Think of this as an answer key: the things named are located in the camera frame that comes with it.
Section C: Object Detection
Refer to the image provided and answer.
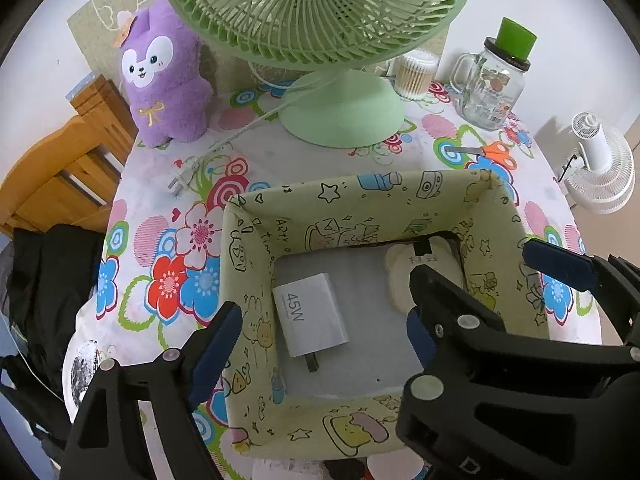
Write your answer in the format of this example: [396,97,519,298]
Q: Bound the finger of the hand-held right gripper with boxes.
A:
[523,239,640,346]

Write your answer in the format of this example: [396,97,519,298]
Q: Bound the purple plush toy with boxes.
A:
[117,0,215,148]

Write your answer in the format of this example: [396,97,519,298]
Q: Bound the orange handled scissors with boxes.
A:
[446,142,516,170]

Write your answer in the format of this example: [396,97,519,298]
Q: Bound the white flat charger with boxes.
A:
[272,272,349,373]

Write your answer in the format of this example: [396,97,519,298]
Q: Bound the white fan power cord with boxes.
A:
[167,77,321,198]

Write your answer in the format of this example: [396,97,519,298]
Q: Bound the cream bear shaped item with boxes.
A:
[384,236,466,313]

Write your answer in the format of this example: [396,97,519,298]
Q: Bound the black fan cable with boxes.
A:
[552,152,583,183]

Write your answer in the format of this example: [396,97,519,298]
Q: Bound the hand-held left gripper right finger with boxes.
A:
[395,261,640,480]

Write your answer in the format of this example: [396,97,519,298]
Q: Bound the green plastic cup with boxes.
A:
[495,16,539,61]

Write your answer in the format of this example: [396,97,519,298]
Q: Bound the glass mug jar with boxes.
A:
[449,40,531,131]

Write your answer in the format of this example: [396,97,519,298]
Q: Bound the cartoon print fabric storage box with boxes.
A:
[220,169,551,461]

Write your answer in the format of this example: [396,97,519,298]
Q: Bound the white clip fan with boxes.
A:
[562,111,636,216]

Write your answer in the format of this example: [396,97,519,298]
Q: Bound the green desk fan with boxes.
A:
[159,0,478,148]

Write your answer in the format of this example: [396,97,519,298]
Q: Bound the wooden furniture frame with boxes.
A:
[0,74,140,236]

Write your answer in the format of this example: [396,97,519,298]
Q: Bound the clear cotton swab container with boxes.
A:
[392,51,441,100]

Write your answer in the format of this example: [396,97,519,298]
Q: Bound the black bag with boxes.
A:
[0,225,106,461]

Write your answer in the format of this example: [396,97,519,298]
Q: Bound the floral tablecloth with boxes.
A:
[62,80,603,480]

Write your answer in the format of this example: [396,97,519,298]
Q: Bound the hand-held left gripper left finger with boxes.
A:
[59,301,244,480]

